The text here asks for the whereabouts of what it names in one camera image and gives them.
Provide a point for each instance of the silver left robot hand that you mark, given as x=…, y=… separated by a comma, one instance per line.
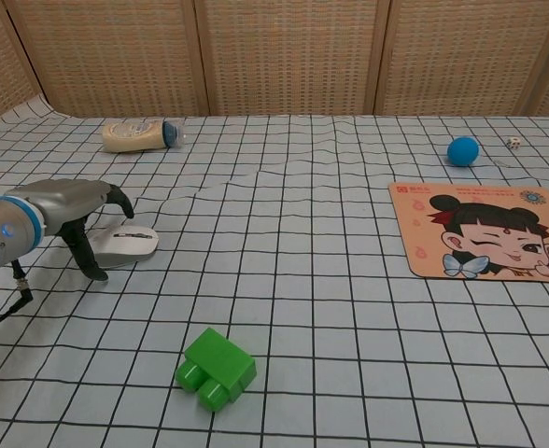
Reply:
x=71, y=200

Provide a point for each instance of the white computer mouse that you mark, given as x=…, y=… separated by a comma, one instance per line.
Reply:
x=132, y=248

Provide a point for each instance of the cartoon girl mouse pad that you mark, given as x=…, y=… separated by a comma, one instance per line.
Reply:
x=424, y=224

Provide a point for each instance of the cream bottle with blue cap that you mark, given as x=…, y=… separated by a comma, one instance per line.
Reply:
x=132, y=136

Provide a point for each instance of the blue checked tablecloth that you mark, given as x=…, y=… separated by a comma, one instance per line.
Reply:
x=274, y=242

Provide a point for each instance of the green toy building block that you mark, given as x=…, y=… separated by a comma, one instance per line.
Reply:
x=221, y=359

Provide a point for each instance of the blue ball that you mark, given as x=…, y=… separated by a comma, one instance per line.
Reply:
x=462, y=151

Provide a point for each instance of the small white die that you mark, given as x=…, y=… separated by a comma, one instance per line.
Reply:
x=514, y=143

